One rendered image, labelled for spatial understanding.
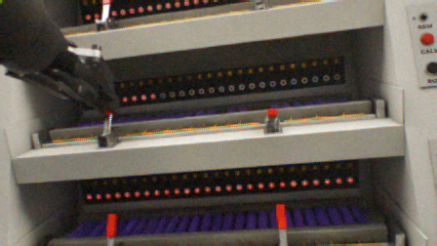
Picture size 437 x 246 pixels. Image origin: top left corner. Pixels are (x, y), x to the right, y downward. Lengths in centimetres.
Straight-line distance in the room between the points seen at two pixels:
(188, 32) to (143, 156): 21
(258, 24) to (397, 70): 21
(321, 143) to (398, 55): 17
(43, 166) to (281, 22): 44
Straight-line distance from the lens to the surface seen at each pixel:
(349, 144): 52
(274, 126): 54
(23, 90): 70
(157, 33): 58
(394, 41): 57
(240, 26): 56
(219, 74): 69
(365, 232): 59
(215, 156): 52
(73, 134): 67
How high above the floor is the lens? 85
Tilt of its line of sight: 9 degrees up
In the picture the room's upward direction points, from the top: 4 degrees counter-clockwise
